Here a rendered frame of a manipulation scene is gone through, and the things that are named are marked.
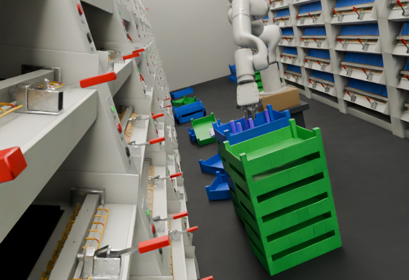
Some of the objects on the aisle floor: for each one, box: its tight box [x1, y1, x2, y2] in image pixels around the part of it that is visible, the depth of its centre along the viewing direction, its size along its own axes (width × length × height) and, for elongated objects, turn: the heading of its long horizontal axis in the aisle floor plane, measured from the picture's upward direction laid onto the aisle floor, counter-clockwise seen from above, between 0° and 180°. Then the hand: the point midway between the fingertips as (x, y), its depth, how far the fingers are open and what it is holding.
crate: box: [205, 171, 232, 200], centre depth 209 cm, size 30×20×8 cm
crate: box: [191, 113, 218, 146], centre depth 314 cm, size 30×20×8 cm
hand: (250, 116), depth 169 cm, fingers closed, pressing on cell
